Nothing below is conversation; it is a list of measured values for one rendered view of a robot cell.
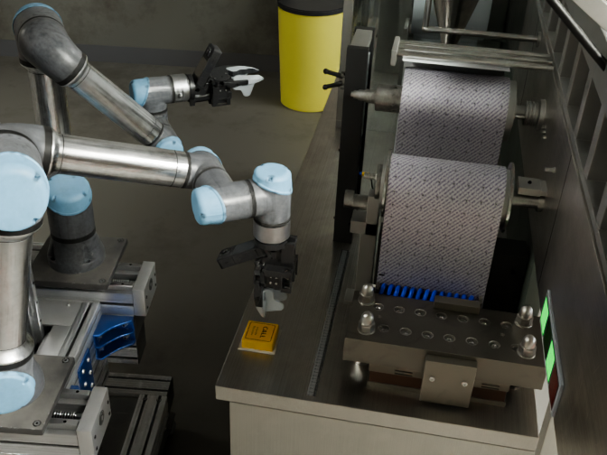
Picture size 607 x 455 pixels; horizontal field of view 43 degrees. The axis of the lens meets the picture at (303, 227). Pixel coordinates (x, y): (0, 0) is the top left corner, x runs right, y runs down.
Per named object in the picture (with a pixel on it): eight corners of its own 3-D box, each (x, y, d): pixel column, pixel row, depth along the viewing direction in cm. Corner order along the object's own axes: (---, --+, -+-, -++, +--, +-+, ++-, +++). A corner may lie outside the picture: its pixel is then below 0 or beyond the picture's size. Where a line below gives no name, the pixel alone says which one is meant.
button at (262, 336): (248, 328, 177) (248, 319, 176) (278, 332, 176) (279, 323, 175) (241, 348, 171) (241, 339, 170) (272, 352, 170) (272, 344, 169)
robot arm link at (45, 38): (46, 21, 171) (197, 146, 202) (40, 6, 180) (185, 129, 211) (11, 59, 173) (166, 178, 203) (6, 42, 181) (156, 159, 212)
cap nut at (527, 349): (516, 345, 156) (520, 328, 153) (535, 348, 155) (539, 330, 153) (517, 357, 153) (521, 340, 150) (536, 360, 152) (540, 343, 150)
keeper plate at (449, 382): (419, 394, 160) (425, 353, 154) (468, 401, 159) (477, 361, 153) (418, 402, 158) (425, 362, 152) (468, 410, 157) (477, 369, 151)
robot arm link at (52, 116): (45, 218, 208) (13, 18, 179) (39, 191, 220) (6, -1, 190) (91, 210, 212) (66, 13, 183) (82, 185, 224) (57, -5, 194)
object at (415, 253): (376, 284, 173) (384, 215, 163) (483, 300, 170) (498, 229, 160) (376, 286, 172) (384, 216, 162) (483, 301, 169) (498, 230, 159)
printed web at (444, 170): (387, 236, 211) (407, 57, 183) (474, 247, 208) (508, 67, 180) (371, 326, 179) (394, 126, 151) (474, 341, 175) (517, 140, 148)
